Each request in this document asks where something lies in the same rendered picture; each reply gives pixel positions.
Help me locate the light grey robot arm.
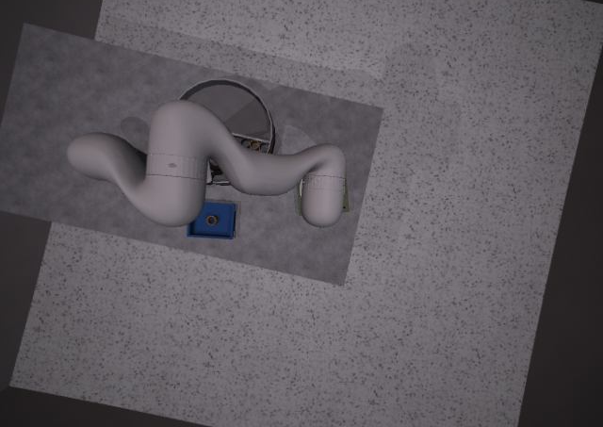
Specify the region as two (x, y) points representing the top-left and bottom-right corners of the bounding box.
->
(67, 100), (347, 227)

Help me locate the blue crate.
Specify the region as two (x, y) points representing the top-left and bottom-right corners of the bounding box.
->
(187, 202), (237, 239)

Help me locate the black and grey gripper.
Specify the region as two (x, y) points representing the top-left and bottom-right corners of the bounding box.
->
(206, 160), (223, 186)

